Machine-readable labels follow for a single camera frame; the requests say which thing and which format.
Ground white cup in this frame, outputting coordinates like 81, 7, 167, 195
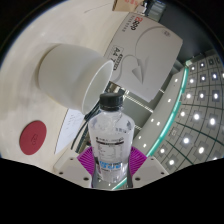
35, 42, 115, 115

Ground black flat device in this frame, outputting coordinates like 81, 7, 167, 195
143, 0, 168, 21

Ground flat round red coaster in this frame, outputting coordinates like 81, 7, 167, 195
18, 120, 48, 156

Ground ceiling lights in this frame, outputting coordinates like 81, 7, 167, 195
133, 54, 224, 168

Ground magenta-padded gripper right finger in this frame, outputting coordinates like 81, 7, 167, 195
126, 145, 167, 189

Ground clear black-capped drink bottle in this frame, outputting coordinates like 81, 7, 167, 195
87, 92, 136, 184

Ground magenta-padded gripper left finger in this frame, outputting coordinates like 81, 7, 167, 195
57, 145, 100, 189

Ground white paper carton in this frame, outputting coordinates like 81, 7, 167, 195
103, 12, 184, 104

